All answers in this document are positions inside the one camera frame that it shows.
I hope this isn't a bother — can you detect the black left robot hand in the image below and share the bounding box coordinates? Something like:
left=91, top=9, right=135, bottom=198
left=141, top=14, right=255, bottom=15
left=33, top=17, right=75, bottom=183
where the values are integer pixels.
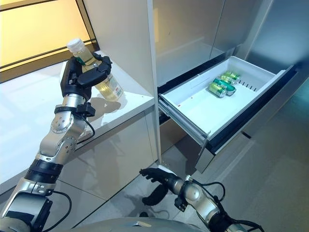
left=59, top=53, right=113, bottom=100

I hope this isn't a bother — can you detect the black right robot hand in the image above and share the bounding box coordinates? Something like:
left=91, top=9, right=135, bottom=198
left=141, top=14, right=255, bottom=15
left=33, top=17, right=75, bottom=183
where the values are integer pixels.
left=139, top=167, right=181, bottom=206

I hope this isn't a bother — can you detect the yellow drink bottle white cap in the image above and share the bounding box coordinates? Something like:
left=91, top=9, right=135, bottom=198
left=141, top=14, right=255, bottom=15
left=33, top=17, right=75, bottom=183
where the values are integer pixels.
left=67, top=38, right=124, bottom=102

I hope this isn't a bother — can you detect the white fridge drawer steel front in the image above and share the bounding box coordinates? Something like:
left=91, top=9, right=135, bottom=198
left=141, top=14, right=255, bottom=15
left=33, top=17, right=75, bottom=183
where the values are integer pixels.
left=158, top=56, right=299, bottom=174

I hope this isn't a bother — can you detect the silver robot torso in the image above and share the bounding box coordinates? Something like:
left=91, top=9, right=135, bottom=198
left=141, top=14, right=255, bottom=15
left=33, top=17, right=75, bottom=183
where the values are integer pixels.
left=72, top=216, right=213, bottom=232

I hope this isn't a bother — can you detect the white counter cabinet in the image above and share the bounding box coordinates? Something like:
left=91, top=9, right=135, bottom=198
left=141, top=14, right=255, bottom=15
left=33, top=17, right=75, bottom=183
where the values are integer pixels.
left=0, top=49, right=159, bottom=201

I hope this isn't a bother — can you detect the tall white cabinet panel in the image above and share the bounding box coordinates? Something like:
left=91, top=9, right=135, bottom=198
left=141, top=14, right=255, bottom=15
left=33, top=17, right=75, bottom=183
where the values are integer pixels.
left=82, top=0, right=161, bottom=165

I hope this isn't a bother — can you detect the dark green drink can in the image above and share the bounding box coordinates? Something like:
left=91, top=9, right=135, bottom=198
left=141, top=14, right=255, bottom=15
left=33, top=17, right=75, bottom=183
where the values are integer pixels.
left=213, top=77, right=237, bottom=96

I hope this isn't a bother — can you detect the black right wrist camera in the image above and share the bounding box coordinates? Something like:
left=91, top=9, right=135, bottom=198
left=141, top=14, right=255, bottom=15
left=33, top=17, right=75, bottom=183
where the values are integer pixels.
left=175, top=193, right=188, bottom=211

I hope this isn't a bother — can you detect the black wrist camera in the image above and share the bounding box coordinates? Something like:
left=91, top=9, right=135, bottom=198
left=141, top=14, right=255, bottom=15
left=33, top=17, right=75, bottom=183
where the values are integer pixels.
left=175, top=193, right=188, bottom=211
left=76, top=102, right=96, bottom=117

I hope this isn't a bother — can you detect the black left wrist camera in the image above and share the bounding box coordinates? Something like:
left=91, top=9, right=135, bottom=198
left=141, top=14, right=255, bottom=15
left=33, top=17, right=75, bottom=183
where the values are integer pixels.
left=76, top=102, right=96, bottom=117

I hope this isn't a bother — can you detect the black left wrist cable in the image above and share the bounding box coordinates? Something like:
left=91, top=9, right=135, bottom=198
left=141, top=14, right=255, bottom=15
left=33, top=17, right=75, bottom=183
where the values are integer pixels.
left=77, top=116, right=96, bottom=144

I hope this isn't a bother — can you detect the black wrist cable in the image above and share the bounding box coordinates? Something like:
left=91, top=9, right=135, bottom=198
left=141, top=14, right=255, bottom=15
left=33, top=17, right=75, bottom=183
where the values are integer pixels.
left=77, top=116, right=96, bottom=144
left=185, top=175, right=227, bottom=218

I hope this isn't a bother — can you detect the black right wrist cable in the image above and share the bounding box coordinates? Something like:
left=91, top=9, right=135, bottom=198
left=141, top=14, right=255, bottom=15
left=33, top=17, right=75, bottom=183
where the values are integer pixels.
left=185, top=175, right=227, bottom=218

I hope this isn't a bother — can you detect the orange window with dark frame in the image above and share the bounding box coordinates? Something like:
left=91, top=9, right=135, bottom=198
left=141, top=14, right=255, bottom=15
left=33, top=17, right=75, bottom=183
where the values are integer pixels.
left=0, top=0, right=98, bottom=71

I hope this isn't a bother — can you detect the black left elbow cable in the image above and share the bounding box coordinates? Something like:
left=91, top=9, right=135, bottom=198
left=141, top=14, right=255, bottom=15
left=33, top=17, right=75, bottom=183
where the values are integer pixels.
left=52, top=190, right=72, bottom=229

